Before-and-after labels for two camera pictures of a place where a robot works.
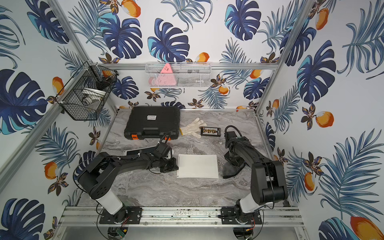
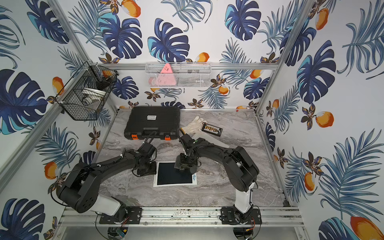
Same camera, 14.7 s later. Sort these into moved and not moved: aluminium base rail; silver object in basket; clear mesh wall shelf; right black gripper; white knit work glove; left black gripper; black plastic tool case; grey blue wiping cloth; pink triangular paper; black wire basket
Moved: right black gripper; grey blue wiping cloth; left black gripper
Not moved: white knit work glove; silver object in basket; pink triangular paper; black plastic tool case; clear mesh wall shelf; aluminium base rail; black wire basket
